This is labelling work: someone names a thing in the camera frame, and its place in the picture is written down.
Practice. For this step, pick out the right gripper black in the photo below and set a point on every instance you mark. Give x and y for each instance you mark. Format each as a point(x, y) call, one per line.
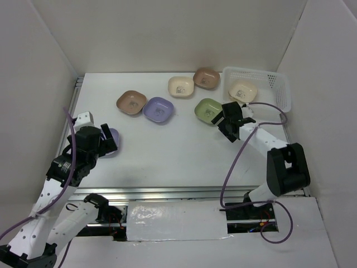
point(231, 137)

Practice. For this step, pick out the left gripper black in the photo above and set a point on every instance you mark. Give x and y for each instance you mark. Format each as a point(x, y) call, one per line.
point(110, 142)

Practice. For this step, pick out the green panda plate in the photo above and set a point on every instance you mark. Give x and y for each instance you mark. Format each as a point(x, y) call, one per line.
point(207, 109)

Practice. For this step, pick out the cream panda plate front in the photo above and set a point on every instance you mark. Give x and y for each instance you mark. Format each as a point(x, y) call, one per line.
point(243, 91)

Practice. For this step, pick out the cream panda plate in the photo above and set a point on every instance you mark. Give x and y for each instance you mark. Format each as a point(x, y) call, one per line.
point(243, 91)
point(181, 86)

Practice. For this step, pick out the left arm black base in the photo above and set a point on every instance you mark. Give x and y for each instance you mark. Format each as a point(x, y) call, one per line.
point(110, 222)

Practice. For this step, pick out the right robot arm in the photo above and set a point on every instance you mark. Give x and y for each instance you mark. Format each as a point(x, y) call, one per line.
point(286, 165)

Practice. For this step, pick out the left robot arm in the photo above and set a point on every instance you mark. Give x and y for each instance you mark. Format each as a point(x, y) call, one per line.
point(40, 239)

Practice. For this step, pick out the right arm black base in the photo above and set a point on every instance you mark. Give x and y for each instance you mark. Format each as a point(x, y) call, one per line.
point(250, 219)

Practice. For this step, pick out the white plastic basket bin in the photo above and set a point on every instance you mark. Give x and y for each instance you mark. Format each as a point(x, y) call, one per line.
point(272, 88)

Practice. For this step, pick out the brown panda plate back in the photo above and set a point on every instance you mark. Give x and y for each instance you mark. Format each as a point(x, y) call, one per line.
point(206, 78)

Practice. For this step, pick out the brown panda plate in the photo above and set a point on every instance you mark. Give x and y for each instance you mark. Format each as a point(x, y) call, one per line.
point(131, 102)
point(206, 78)

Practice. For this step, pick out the brown panda plate left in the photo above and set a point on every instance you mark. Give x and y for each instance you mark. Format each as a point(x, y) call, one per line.
point(131, 102)

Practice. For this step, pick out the cream panda plate back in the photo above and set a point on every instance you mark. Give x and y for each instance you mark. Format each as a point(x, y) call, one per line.
point(181, 86)

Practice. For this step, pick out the purple panda plate middle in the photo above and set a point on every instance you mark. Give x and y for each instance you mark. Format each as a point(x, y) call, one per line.
point(158, 109)

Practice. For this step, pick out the white taped cover panel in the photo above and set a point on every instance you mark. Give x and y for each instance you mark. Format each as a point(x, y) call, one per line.
point(176, 221)

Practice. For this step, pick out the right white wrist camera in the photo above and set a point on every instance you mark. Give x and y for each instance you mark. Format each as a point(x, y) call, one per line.
point(247, 112)

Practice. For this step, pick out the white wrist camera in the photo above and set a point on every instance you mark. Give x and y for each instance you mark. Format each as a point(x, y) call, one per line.
point(247, 112)
point(84, 119)

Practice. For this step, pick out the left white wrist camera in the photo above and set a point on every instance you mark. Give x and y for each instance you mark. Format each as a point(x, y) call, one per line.
point(84, 119)

